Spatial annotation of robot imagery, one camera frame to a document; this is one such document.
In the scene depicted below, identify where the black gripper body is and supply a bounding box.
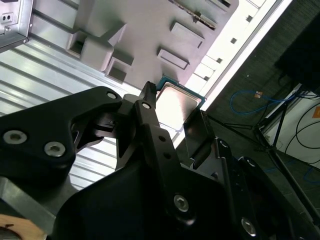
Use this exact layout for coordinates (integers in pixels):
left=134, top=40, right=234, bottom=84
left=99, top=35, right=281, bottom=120
left=47, top=161, right=241, bottom=240

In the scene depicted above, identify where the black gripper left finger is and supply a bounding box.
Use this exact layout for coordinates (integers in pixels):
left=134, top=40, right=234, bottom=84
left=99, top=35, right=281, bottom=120
left=0, top=81, right=199, bottom=225

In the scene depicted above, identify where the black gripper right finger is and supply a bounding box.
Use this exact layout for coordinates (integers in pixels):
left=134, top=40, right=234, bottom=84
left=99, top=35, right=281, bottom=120
left=183, top=109, right=316, bottom=240

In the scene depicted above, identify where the silver CPU green edge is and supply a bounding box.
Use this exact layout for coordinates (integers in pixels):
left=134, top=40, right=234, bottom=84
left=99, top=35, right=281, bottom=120
left=155, top=74, right=208, bottom=131

